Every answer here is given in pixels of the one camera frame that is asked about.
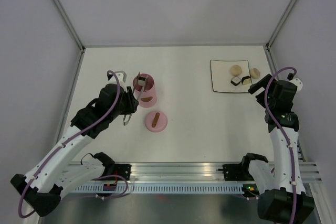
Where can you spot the white slotted cable duct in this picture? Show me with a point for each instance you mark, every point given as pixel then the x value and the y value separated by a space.
pixel 156 188

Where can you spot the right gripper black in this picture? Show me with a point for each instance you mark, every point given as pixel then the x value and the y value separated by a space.
pixel 263 82

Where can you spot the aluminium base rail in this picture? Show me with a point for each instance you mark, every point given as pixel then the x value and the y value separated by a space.
pixel 184 172

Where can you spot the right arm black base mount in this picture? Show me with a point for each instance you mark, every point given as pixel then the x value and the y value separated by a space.
pixel 232 172

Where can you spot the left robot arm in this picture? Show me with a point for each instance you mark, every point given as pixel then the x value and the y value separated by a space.
pixel 47 184

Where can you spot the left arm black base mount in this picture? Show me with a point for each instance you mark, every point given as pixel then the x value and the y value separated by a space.
pixel 123 170

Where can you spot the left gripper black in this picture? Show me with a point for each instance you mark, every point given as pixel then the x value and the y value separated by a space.
pixel 132 102

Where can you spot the round beige bun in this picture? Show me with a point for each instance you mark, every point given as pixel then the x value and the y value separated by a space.
pixel 255 73
pixel 236 70

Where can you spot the right aluminium frame post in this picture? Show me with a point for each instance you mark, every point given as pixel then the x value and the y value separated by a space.
pixel 290 6

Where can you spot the black white sushi piece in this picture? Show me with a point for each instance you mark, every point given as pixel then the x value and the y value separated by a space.
pixel 246 80
pixel 141 81
pixel 235 81

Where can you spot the aluminium frame post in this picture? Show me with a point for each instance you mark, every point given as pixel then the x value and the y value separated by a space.
pixel 67 22
pixel 290 6

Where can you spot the metal tongs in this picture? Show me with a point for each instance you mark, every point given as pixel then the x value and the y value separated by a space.
pixel 127 117

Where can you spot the pink lunch box lid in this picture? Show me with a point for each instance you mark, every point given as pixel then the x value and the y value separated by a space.
pixel 156 121

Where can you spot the pink cylindrical lunch box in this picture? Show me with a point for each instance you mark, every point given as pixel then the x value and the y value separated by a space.
pixel 148 98

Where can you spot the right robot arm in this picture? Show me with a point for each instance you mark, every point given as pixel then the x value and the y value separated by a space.
pixel 282 196

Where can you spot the left aluminium frame post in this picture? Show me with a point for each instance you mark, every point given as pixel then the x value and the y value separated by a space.
pixel 67 22

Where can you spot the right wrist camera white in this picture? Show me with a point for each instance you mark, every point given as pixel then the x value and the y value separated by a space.
pixel 295 80

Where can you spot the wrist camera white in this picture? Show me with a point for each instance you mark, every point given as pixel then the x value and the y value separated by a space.
pixel 295 80
pixel 121 76

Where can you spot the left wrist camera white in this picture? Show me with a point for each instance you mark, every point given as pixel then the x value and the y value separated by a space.
pixel 121 76

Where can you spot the white square plate black rim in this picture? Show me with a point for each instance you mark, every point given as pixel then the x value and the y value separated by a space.
pixel 221 76

